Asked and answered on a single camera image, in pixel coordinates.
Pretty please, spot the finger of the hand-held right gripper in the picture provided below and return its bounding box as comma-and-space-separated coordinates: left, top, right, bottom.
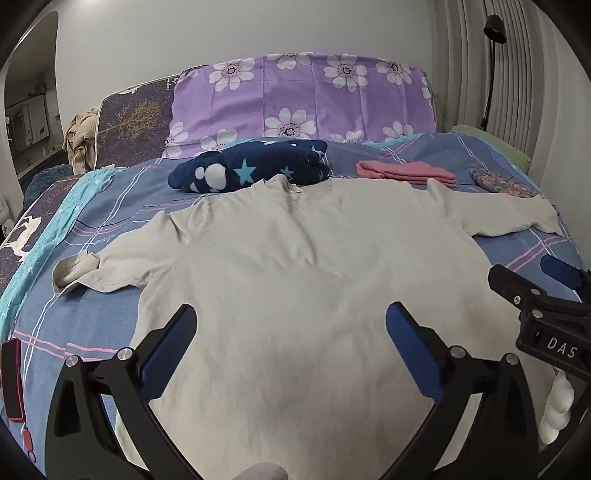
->
539, 253, 591, 292
488, 263, 551, 309

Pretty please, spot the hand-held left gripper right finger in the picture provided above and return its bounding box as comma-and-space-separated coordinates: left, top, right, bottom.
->
385, 302, 541, 480

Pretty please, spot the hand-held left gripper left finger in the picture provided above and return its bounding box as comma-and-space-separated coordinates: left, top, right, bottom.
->
46, 303, 204, 480

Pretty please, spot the beige shirt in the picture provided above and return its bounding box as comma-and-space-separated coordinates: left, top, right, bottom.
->
52, 174, 565, 480

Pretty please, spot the person's right hand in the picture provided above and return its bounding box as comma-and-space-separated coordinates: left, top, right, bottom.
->
539, 369, 576, 445

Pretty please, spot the small floral folded cloth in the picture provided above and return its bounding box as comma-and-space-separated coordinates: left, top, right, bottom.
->
468, 165, 542, 199

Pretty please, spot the green sheet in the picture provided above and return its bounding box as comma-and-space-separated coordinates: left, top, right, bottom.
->
450, 123, 533, 169

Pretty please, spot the blue plaid bedsheet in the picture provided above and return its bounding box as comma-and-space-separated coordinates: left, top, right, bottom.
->
0, 131, 587, 480

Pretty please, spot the pink folded cloth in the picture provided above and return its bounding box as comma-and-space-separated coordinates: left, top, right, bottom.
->
355, 160, 458, 188

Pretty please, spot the red cased phone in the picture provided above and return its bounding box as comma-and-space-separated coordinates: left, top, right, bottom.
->
0, 338, 27, 424

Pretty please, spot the teal blanket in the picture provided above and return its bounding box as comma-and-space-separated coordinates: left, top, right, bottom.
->
0, 166, 126, 335

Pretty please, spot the dark deer print quilt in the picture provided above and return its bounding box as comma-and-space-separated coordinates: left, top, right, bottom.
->
0, 179, 80, 280

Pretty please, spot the navy star print blanket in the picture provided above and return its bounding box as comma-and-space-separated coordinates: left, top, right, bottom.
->
167, 138, 331, 193

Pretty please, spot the white curtain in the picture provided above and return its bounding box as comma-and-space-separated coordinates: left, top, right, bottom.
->
433, 0, 591, 182

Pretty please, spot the beige clothing pile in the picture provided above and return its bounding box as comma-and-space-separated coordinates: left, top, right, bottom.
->
62, 109, 101, 176

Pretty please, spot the dark tree print cushion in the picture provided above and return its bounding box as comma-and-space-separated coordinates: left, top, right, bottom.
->
93, 83, 177, 170

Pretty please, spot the black floor lamp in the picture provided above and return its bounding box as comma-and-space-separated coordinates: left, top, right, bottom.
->
479, 14, 509, 133

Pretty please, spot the purple floral pillow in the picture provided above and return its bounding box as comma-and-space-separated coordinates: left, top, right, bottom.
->
161, 52, 438, 160

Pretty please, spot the arched doorway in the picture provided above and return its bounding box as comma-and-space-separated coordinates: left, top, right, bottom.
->
0, 0, 63, 188

